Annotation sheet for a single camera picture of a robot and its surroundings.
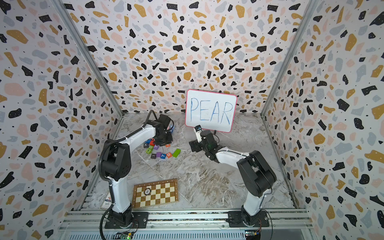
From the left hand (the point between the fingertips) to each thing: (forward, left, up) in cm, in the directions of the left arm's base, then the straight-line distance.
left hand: (172, 141), depth 96 cm
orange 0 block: (-6, +2, -6) cm, 9 cm away
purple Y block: (-1, +12, -6) cm, 13 cm away
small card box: (-35, +31, -6) cm, 47 cm away
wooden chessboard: (-30, +7, -4) cm, 31 cm away
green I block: (-2, +16, -6) cm, 17 cm away
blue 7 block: (-7, +6, -7) cm, 11 cm away
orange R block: (-3, +3, 0) cm, 4 cm away
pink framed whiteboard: (+20, -26, +7) cm, 34 cm away
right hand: (-1, -15, +3) cm, 16 cm away
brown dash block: (-6, +12, -7) cm, 16 cm away
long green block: (-3, -2, -8) cm, 9 cm away
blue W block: (-16, +6, +24) cm, 29 cm away
